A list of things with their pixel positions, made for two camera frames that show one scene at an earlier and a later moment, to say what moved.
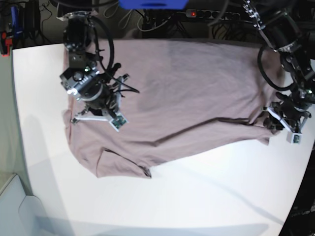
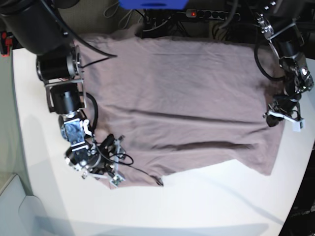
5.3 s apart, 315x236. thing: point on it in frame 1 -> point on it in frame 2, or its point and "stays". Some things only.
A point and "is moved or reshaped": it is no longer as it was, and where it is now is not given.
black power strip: (211, 14) stays
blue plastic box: (153, 5) stays
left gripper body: (106, 106) -> (104, 163)
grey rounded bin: (20, 215) stays
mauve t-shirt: (193, 97) is moved or reshaped
